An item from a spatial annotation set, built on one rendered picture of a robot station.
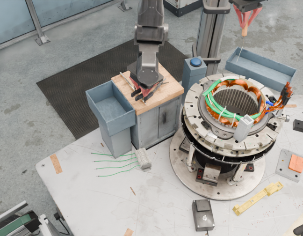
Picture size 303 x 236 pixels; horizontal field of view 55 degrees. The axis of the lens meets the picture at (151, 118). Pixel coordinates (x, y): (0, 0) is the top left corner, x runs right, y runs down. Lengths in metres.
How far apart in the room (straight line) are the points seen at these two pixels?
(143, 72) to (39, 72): 2.15
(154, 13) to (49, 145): 1.72
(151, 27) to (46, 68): 2.18
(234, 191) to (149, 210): 0.32
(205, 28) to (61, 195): 0.89
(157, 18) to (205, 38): 0.65
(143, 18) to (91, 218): 0.72
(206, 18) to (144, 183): 0.72
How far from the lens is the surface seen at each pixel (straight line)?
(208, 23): 1.30
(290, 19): 3.67
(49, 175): 1.23
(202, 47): 1.37
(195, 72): 1.19
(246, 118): 0.86
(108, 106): 1.10
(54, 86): 2.64
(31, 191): 2.14
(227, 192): 1.15
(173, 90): 1.04
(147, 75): 0.75
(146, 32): 0.75
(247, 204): 1.16
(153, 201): 1.12
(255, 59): 1.27
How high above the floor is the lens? 1.82
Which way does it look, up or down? 52 degrees down
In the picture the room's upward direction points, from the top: 1 degrees clockwise
